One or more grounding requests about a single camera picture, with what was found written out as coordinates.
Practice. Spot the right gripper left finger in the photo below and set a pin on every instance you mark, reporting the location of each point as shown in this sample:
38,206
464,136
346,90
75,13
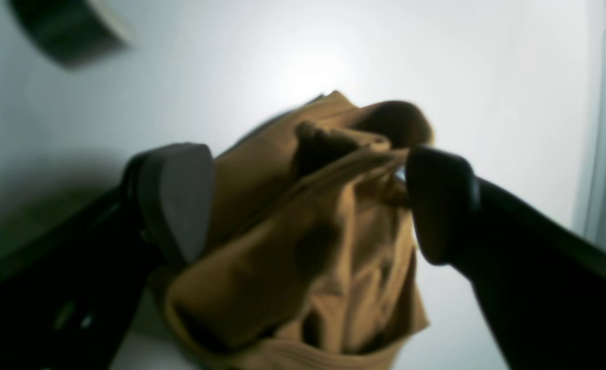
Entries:
68,297

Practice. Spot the brown T-shirt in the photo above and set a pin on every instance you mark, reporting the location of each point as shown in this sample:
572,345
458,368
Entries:
310,258

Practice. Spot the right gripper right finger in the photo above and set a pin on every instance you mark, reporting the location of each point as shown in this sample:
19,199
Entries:
541,288

